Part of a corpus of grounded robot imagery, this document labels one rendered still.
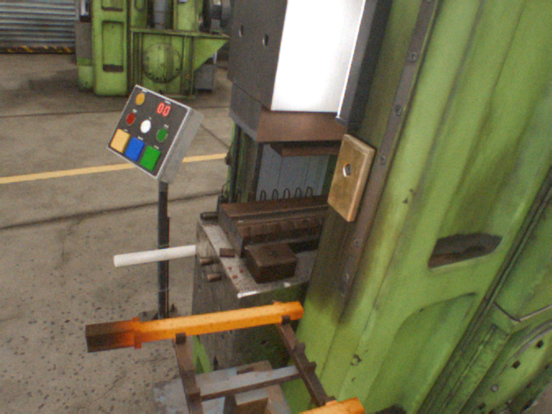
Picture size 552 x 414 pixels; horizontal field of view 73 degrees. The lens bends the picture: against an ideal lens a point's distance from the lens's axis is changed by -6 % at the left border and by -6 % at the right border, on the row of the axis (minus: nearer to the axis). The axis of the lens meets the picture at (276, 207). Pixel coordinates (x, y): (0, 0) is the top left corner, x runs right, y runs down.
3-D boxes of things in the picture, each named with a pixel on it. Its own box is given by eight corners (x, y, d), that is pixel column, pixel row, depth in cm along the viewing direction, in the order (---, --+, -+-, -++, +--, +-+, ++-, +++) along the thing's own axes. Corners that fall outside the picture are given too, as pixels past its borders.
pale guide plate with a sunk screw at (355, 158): (347, 222, 86) (368, 150, 77) (325, 202, 92) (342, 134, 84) (355, 221, 87) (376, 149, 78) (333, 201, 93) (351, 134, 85)
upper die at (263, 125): (255, 142, 96) (261, 103, 91) (228, 116, 111) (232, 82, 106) (385, 140, 115) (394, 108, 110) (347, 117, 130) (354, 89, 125)
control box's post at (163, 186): (158, 327, 200) (160, 127, 148) (157, 322, 203) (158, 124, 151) (166, 325, 202) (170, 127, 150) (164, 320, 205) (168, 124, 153)
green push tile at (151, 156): (151, 171, 138) (160, 152, 138) (139, 163, 142) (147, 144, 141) (154, 172, 139) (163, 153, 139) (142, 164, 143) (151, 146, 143)
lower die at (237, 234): (240, 258, 113) (243, 233, 109) (218, 221, 128) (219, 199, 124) (356, 239, 132) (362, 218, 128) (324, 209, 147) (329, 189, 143)
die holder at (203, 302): (223, 399, 121) (238, 295, 99) (190, 315, 149) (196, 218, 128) (363, 354, 146) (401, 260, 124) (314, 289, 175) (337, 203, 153)
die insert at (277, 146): (281, 157, 106) (284, 135, 103) (269, 146, 112) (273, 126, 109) (367, 154, 119) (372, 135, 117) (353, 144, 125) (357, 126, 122)
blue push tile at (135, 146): (135, 161, 143) (144, 142, 142) (124, 154, 147) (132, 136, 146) (138, 162, 144) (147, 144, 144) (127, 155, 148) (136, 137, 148)
